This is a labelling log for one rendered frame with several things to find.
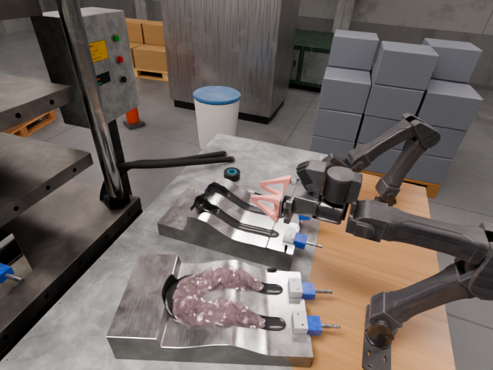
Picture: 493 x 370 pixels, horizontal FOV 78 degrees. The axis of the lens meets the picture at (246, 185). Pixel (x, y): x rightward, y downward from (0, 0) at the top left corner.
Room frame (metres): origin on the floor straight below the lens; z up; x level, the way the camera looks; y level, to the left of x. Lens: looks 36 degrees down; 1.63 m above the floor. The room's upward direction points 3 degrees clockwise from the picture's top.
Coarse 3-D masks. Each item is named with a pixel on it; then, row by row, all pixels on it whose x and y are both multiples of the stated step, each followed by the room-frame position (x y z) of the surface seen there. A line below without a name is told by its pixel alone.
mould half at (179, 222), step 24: (192, 192) 1.00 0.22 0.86; (240, 192) 0.96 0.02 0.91; (168, 216) 0.85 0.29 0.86; (192, 216) 0.77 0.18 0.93; (240, 216) 0.84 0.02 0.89; (264, 216) 0.85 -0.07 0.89; (192, 240) 0.77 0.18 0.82; (216, 240) 0.74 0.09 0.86; (240, 240) 0.72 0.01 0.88; (264, 240) 0.73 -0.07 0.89; (264, 264) 0.69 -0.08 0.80; (288, 264) 0.67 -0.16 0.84
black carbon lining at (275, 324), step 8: (168, 280) 0.53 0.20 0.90; (176, 280) 0.55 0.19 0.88; (168, 288) 0.53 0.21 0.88; (264, 288) 0.56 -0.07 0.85; (272, 288) 0.57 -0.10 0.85; (280, 288) 0.57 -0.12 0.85; (168, 296) 0.51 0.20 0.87; (168, 304) 0.48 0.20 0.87; (168, 312) 0.46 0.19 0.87; (176, 320) 0.43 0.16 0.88; (272, 320) 0.46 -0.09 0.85; (280, 320) 0.46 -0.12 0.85; (264, 328) 0.43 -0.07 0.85; (272, 328) 0.44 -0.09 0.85; (280, 328) 0.44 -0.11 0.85
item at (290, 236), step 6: (288, 228) 0.76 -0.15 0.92; (294, 228) 0.76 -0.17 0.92; (288, 234) 0.73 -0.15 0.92; (294, 234) 0.73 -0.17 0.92; (300, 234) 0.75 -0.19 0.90; (282, 240) 0.72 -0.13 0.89; (288, 240) 0.72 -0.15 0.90; (294, 240) 0.72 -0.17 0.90; (300, 240) 0.72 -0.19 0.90; (306, 240) 0.72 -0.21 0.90; (300, 246) 0.71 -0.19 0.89; (318, 246) 0.71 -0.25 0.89
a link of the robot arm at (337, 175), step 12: (336, 168) 0.54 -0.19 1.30; (336, 180) 0.50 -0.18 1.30; (348, 180) 0.50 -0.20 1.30; (360, 180) 0.51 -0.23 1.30; (324, 192) 0.52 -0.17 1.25; (336, 192) 0.50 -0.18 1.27; (348, 192) 0.50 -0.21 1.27; (348, 216) 0.50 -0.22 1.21; (348, 228) 0.47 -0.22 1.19; (360, 228) 0.46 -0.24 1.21; (372, 228) 0.46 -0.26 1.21
